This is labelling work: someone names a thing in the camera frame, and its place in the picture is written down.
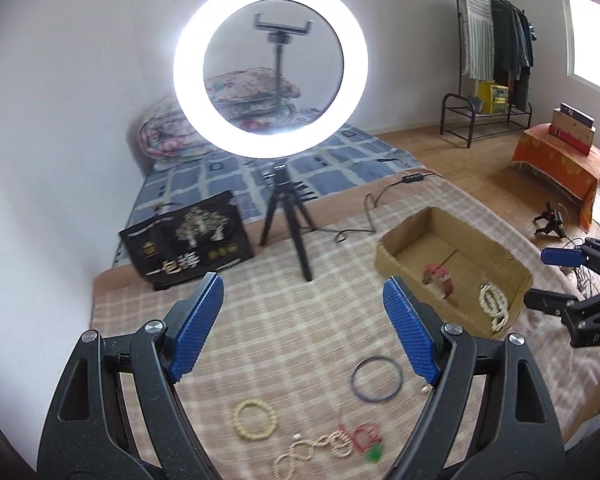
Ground beige checkered blanket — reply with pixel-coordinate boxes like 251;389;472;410
90;172;600;480

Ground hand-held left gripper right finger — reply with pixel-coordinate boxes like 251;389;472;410
382;275;568;480

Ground dark purple box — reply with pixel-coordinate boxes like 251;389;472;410
559;103;596;129

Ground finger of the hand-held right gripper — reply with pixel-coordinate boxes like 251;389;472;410
540;239;600;281
523;287;588;317

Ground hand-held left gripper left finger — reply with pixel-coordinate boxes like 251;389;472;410
36;272;226;480

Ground floral pillow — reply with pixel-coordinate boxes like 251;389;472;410
137;93;202;164

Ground orange cloth covered table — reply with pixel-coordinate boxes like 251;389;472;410
510;123;600;234

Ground red strap watch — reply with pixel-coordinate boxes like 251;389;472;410
422;263;454;301

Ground yellow crate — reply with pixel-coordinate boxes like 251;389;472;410
476;81;510;114

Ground window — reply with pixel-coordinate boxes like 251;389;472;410
559;0;600;97

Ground dark bangle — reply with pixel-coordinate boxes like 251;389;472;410
350;355;402;403

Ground striped towel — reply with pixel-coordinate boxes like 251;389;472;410
454;0;494;81

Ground floral pillows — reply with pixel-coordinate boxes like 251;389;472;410
203;67;301;134

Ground black phone holder clamp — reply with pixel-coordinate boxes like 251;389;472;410
253;12;314;161

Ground long cream bead necklace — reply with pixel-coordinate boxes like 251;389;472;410
273;430;354;480

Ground small black device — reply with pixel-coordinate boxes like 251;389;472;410
532;202;569;239

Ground blue patterned bedsheet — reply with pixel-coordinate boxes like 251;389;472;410
112;122;422;267

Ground dark hanging clothes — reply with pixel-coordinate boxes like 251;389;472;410
489;0;537;109

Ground black cable with controller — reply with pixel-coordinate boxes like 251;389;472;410
334;171;443;244

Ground white bead necklace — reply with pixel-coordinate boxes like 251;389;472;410
478;282;511;334

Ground black tripod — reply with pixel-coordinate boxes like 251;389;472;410
259;161;317;283

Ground red cord green pendant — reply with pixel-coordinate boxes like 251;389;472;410
339;409;385;462

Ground red box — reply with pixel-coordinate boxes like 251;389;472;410
549;127;592;156

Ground black printed bag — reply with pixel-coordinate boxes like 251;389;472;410
118;190;255;291

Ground cream bead bracelet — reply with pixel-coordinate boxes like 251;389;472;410
231;398;280;442

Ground black clothes rack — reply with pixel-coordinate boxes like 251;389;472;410
439;0;534;149

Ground white ring light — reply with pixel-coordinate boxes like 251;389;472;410
172;0;369;157

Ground floor cables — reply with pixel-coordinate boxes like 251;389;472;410
562;235;600;303

